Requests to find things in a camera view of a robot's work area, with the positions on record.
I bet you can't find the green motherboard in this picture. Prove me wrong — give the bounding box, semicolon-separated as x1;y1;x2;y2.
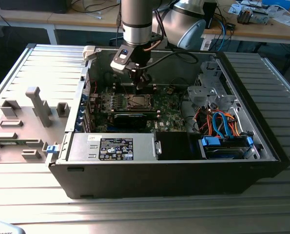
92;84;188;134

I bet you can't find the silver power supply unit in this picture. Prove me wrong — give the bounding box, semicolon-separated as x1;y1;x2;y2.
66;133;157;162

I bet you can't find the blue case clip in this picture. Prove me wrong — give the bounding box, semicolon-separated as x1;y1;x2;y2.
46;144;59;155

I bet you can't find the thin wire locking lever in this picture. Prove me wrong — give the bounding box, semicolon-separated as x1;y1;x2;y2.
119;79;130;97

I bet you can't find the CPU socket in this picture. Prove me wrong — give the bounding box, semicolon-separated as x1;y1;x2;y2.
126;93;154;110

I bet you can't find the metal disk bay cage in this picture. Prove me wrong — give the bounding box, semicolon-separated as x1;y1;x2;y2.
186;60;235;108

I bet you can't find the blue data wire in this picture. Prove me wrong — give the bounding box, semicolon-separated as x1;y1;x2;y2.
212;111;231;139

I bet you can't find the wooden desk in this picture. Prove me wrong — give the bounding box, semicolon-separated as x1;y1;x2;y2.
0;0;204;29
200;0;290;45

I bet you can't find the beige case latch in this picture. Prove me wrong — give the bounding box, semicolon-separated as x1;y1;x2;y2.
82;45;97;60

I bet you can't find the silver CPU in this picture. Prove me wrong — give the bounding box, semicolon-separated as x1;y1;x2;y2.
132;96;148;107

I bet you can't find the CPU cooler heatsink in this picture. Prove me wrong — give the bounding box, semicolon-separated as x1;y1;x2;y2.
236;6;255;25

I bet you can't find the metal socket cover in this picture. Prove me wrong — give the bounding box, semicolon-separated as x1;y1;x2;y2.
127;93;154;110

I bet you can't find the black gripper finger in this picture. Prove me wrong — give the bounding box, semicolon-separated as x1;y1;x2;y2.
133;72;144;96
141;73;154;90

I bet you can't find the white plastic device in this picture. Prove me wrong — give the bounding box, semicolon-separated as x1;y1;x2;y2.
0;220;26;234

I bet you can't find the grey parts rack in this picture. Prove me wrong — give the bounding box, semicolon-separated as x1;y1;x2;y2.
0;85;71;164

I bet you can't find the black monitor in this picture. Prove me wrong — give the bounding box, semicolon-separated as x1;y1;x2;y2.
0;0;69;14

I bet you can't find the blue box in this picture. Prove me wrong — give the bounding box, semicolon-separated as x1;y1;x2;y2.
261;0;290;10

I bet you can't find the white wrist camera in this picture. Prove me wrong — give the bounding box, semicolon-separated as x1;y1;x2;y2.
110;47;138;74

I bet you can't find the hard disk in blue carrier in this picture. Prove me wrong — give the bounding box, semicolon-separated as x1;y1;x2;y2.
198;135;254;160

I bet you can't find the orange power wire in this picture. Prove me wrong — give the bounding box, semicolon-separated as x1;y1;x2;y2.
229;113;242;137

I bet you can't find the black graphics card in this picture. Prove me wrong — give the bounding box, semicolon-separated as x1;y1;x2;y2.
113;112;157;130

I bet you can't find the black PC case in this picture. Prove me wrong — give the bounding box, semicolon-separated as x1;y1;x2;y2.
45;45;290;200

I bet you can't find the black camera cable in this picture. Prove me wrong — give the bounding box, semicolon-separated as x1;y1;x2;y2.
138;50;199;71

